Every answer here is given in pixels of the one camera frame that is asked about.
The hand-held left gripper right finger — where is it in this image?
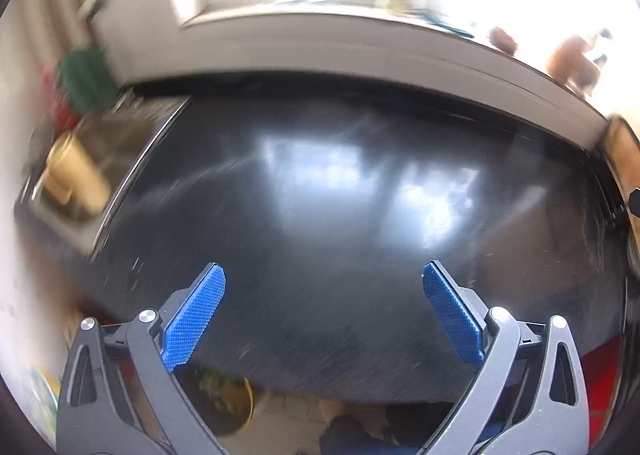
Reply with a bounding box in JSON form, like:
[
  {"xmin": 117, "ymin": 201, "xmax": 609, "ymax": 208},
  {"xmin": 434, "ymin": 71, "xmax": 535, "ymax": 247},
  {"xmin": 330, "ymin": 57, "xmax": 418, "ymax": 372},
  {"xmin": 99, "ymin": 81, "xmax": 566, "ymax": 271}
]
[{"xmin": 421, "ymin": 260, "xmax": 592, "ymax": 455}]

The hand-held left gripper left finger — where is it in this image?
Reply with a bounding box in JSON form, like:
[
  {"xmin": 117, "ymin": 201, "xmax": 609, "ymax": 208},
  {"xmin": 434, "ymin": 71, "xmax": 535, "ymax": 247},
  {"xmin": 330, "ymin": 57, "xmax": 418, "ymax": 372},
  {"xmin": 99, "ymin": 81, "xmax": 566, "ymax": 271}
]
[{"xmin": 56, "ymin": 262, "xmax": 227, "ymax": 455}]

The wooden board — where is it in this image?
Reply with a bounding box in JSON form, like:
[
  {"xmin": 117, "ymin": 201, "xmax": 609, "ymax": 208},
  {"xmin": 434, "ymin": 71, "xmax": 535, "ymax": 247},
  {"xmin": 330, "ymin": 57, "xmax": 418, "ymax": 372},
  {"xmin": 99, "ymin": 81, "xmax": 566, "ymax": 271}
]
[{"xmin": 602, "ymin": 115, "xmax": 640, "ymax": 196}]

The yellow rimmed bowl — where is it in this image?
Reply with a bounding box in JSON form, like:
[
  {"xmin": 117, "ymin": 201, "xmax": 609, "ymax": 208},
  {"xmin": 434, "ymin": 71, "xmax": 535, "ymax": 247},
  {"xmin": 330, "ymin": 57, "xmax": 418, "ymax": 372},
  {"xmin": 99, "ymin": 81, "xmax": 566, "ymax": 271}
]
[{"xmin": 197, "ymin": 370, "xmax": 256, "ymax": 436}]

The brown furry object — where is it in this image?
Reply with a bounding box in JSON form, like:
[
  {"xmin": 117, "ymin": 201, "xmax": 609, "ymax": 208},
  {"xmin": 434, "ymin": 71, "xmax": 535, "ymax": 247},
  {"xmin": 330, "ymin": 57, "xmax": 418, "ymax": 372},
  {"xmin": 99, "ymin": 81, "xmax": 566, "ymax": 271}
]
[{"xmin": 547, "ymin": 32, "xmax": 601, "ymax": 96}]

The stainless steel sink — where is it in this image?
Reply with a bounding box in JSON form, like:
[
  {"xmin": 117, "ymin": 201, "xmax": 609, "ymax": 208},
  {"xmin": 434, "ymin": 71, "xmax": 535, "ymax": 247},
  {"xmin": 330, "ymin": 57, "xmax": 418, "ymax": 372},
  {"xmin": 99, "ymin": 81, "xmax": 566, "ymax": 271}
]
[{"xmin": 15, "ymin": 95, "xmax": 191, "ymax": 261}]

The red container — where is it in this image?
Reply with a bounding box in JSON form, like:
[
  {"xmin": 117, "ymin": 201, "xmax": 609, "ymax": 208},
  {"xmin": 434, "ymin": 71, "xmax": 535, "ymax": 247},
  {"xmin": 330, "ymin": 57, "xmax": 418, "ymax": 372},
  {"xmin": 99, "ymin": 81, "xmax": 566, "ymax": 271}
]
[{"xmin": 580, "ymin": 335, "xmax": 626, "ymax": 436}]

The printed floor mat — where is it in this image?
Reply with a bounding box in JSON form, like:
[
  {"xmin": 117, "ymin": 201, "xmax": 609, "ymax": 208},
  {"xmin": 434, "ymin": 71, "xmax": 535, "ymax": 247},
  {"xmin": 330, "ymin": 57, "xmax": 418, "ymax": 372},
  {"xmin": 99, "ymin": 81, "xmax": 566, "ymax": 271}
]
[{"xmin": 25, "ymin": 367, "xmax": 61, "ymax": 441}]

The yellow plastic mug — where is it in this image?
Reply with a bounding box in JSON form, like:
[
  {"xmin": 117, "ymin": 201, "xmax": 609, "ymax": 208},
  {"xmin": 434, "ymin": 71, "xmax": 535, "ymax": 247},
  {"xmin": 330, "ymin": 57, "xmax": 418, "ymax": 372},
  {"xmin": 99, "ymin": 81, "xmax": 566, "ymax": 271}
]
[{"xmin": 42, "ymin": 132, "xmax": 113, "ymax": 216}]

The small brown object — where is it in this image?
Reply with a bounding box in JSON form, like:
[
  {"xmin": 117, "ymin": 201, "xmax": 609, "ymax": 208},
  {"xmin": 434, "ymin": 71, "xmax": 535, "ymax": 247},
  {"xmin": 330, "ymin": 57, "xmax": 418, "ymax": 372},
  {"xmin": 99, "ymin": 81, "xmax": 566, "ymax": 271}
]
[{"xmin": 487, "ymin": 25, "xmax": 518, "ymax": 56}]

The red object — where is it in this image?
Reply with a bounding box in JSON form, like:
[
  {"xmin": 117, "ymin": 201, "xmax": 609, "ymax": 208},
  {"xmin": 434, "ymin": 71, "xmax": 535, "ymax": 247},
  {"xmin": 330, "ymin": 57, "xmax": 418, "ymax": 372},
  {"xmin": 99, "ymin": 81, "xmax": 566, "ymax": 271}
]
[{"xmin": 40, "ymin": 62, "xmax": 83, "ymax": 133}]

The green cloth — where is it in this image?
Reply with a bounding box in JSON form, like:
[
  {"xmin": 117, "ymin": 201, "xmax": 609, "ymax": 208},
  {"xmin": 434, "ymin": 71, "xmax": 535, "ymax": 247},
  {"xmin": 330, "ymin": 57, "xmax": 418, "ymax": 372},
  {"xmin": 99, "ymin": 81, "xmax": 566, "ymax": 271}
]
[{"xmin": 55, "ymin": 45, "xmax": 121, "ymax": 113}]

